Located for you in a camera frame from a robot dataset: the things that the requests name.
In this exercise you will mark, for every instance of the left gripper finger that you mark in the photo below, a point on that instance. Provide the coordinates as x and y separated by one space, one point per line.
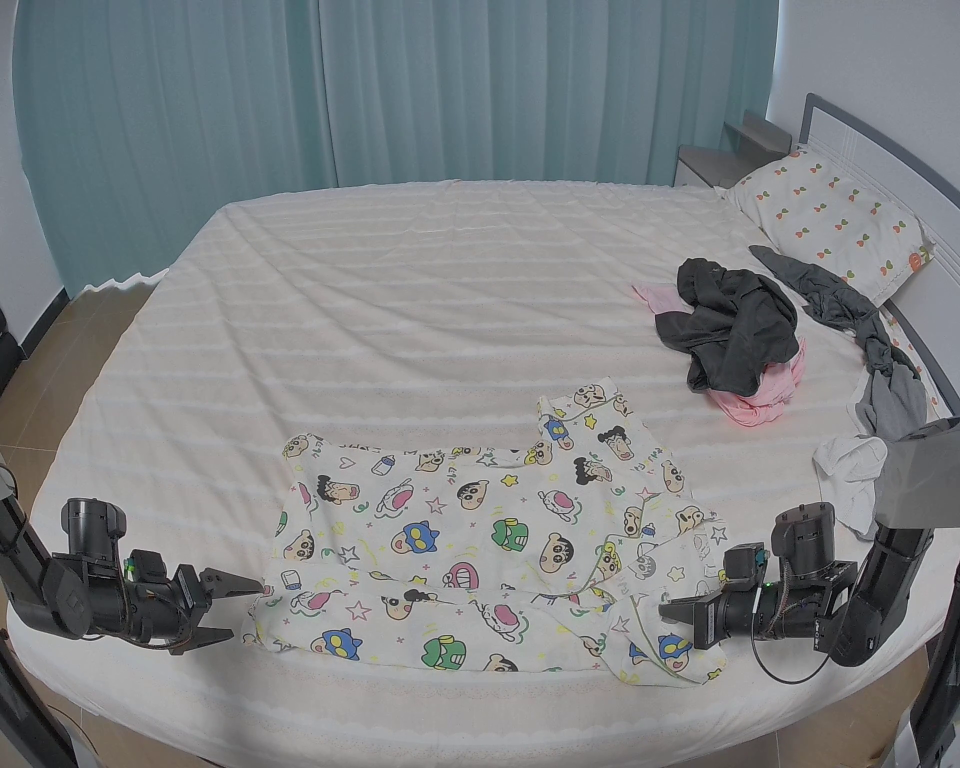
229 585
210 639

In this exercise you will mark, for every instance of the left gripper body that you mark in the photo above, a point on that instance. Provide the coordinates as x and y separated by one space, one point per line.
169 607

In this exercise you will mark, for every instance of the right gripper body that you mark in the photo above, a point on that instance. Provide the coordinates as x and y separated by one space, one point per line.
724 619

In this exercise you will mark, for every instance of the white printed pyjama top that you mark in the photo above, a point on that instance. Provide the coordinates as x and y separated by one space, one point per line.
465 540

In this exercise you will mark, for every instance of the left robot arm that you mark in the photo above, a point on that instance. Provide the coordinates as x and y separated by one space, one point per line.
45 600

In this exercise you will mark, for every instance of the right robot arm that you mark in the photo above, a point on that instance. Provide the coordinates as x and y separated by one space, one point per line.
877 600

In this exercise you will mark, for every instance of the white garment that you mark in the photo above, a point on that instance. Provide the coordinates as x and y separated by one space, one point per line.
847 465

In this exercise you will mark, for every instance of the pink garment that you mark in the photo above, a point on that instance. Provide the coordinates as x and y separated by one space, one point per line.
757 409

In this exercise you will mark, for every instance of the black garment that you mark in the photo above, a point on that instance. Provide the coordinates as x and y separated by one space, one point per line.
735 322

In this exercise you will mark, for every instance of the bed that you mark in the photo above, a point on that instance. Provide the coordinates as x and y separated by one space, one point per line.
412 300

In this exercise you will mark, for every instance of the dark grey garment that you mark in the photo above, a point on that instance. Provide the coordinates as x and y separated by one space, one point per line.
825 289

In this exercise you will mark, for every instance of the white printed pillow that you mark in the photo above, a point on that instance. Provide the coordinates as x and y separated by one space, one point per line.
825 217

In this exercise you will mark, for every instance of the grey bedside table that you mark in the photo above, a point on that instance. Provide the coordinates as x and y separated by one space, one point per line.
712 165

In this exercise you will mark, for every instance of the blue-green curtain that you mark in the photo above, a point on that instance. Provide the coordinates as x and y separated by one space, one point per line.
450 90

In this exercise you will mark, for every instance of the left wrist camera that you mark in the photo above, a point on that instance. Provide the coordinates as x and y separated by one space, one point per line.
146 566

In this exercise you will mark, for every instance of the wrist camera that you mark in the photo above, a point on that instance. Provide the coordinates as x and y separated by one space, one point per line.
146 566
746 566

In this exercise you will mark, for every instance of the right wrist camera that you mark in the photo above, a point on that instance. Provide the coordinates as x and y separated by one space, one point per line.
746 566

